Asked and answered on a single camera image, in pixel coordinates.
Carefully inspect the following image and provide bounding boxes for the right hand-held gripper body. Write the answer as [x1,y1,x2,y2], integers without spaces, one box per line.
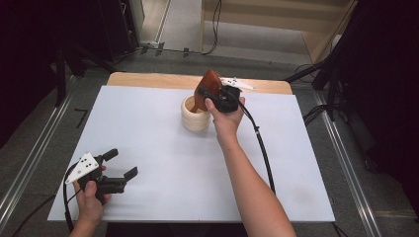
[211,77,257,114]

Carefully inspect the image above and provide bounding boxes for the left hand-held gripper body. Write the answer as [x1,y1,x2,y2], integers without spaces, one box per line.
[64,152,128,205]

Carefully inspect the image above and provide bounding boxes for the brown wooden scoop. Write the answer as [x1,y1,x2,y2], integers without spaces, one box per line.
[190,69,223,115]

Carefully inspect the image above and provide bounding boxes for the cream ribbed cup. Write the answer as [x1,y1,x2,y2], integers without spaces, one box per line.
[180,94,212,133]

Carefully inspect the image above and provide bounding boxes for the person's right hand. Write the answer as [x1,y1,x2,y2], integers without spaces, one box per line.
[204,96,247,143]

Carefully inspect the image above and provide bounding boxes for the person's left hand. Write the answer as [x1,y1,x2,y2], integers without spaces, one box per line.
[72,180,113,225]

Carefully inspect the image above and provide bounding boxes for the white table board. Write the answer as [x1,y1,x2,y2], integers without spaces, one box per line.
[47,85,336,223]

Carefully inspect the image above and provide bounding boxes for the black stand legs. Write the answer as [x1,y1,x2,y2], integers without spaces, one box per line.
[284,48,351,122]
[53,41,117,108]

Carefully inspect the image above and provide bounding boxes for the light wooden platform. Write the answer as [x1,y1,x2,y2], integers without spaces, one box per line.
[200,0,359,64]

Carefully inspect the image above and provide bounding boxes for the black cabinet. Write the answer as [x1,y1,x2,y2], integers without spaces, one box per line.
[98,0,141,63]

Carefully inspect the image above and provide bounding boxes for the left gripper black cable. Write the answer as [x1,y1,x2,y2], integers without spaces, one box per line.
[12,162,80,237]

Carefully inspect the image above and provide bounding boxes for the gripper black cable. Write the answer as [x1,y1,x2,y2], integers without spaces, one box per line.
[238,101,350,237]
[12,162,80,237]

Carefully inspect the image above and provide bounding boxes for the metal floor rail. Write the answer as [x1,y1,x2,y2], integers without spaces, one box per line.
[313,90,383,237]
[0,92,75,229]

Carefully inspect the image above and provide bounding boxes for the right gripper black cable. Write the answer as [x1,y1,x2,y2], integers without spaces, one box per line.
[238,101,350,237]

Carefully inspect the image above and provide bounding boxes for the hanging black cable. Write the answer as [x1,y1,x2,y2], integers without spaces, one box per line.
[201,0,222,55]

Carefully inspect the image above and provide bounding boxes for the black floor cables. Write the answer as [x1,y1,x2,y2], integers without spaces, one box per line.
[301,104,331,127]

